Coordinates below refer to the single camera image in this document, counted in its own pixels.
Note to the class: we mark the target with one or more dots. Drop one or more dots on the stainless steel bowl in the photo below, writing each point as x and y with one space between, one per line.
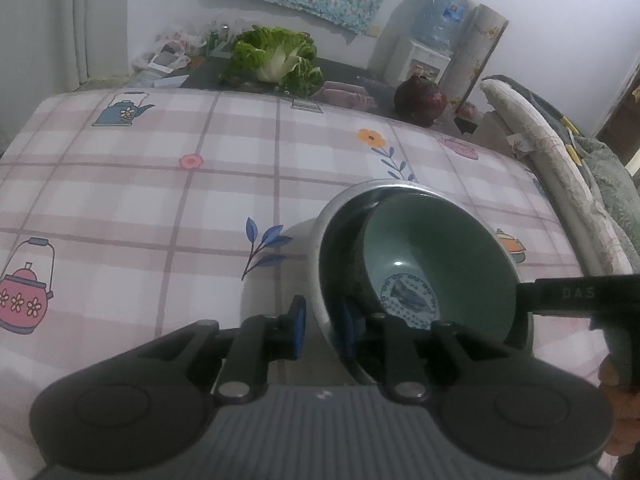
345 240

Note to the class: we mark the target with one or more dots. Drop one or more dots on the white water dispenser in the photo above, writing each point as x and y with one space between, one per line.
417 60

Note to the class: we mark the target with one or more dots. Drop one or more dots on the white curtain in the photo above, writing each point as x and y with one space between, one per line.
50 20

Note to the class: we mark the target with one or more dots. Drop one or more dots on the green ceramic bowl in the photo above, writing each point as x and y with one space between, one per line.
440 240

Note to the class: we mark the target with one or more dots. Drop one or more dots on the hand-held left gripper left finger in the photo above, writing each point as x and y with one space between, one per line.
299 325

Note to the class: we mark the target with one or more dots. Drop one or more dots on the blue water bottle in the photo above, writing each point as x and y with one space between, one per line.
440 15

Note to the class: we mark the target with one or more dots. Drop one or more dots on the white paper sheet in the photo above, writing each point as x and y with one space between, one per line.
170 81

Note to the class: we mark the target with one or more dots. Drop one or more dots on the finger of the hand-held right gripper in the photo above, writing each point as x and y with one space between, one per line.
560 295

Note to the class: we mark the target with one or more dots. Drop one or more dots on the pink sausage pack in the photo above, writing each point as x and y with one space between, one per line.
345 92

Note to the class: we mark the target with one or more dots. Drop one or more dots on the green blanket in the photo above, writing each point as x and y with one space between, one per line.
610 185

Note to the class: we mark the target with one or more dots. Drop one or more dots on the brown wooden door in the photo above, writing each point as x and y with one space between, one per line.
625 120

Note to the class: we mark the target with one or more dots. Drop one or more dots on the white plastic bag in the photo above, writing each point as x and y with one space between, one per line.
170 45

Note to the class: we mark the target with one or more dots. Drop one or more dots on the dark side table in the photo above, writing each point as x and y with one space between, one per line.
205 72

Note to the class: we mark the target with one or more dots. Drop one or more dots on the patterned paper roll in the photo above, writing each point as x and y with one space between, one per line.
475 50

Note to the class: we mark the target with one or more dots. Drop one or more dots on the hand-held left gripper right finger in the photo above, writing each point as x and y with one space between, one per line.
348 330

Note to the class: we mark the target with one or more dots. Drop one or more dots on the rolled white quilt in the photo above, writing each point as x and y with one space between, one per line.
560 170

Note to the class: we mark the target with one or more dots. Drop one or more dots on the person's right hand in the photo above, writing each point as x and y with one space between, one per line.
625 425

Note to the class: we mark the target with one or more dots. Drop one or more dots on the napa cabbage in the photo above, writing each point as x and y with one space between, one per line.
270 55

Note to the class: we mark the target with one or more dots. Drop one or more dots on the brown cardboard box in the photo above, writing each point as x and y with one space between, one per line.
492 135

